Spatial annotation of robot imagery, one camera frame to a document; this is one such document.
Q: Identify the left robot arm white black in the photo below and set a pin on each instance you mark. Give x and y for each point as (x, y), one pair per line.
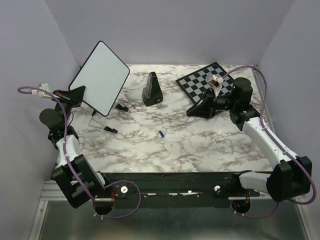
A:
(73, 173)

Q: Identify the black grey chessboard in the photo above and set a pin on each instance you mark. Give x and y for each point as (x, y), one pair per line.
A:
(195, 83)

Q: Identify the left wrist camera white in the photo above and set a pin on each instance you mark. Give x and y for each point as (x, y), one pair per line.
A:
(42, 91)

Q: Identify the black metronome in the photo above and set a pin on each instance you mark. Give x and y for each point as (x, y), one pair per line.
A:
(152, 93)

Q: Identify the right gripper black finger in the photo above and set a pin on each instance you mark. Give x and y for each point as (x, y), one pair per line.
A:
(208, 98)
(203, 109)

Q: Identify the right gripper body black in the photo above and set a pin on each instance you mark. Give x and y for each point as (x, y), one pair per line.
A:
(222, 102)

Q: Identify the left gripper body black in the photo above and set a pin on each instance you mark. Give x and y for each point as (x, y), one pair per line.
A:
(67, 104)

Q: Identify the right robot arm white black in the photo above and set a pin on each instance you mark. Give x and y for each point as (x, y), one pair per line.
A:
(290, 173)

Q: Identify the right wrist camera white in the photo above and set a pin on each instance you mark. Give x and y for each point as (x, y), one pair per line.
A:
(215, 83)

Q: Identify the wire whiteboard stand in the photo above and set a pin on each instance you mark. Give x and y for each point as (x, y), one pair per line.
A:
(101, 123)

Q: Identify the whiteboard with black frame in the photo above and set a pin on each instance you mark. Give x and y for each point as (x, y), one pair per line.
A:
(103, 74)

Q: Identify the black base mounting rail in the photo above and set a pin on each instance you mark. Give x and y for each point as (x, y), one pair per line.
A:
(174, 189)

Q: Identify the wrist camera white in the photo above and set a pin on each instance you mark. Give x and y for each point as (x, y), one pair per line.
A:
(215, 83)
(42, 91)

